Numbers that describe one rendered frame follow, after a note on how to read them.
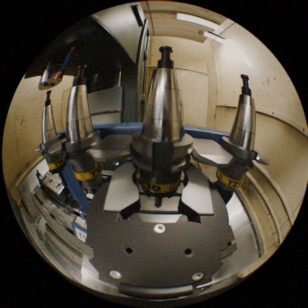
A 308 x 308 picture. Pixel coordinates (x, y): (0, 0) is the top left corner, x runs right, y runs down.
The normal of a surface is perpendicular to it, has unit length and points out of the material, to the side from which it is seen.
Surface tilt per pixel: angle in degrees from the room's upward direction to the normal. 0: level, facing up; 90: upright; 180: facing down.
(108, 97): 90
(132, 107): 90
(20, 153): 90
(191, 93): 90
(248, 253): 24
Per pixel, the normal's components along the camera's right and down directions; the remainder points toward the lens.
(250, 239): -0.38, -0.84
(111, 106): -0.05, 0.43
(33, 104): 1.00, 0.05
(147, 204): 0.04, -0.90
